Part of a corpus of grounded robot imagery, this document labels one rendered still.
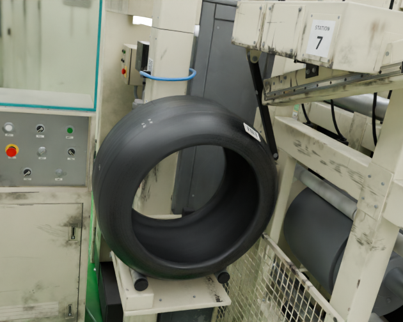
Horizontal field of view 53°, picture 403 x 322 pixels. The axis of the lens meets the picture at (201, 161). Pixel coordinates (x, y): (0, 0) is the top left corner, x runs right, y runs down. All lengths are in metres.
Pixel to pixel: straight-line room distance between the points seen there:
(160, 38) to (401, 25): 0.75
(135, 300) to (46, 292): 0.89
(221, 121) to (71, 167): 0.95
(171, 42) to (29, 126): 0.74
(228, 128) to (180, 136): 0.14
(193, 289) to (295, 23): 0.94
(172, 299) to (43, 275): 0.85
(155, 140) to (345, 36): 0.53
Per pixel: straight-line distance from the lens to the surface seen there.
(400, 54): 1.02
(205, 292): 1.49
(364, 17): 1.01
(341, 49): 0.98
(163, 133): 1.09
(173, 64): 1.46
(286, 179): 1.72
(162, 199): 1.60
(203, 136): 1.11
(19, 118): 1.85
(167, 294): 1.46
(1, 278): 2.13
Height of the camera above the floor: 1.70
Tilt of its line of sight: 19 degrees down
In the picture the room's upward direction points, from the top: 9 degrees clockwise
